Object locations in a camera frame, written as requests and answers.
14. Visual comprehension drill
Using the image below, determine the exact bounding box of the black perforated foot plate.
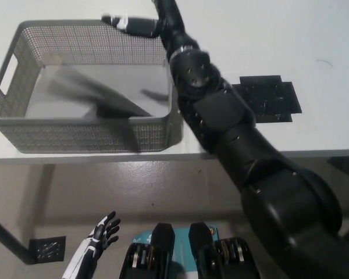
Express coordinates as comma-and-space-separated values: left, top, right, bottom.
29, 235, 67, 262

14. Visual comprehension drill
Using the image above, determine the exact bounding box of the black table frame bracket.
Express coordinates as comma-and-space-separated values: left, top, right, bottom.
327, 156, 349, 176

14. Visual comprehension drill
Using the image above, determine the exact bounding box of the black hardcover notebook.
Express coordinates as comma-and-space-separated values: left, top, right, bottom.
43, 66, 170, 153

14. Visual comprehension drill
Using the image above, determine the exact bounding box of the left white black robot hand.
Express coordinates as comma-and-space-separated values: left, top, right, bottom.
62, 211, 122, 279

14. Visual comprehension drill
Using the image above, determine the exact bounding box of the black tape patch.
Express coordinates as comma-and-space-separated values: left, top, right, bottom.
232, 75, 302, 123

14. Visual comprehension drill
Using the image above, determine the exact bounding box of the grey perforated plastic basket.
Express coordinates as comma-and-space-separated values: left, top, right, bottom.
0, 19, 175, 154

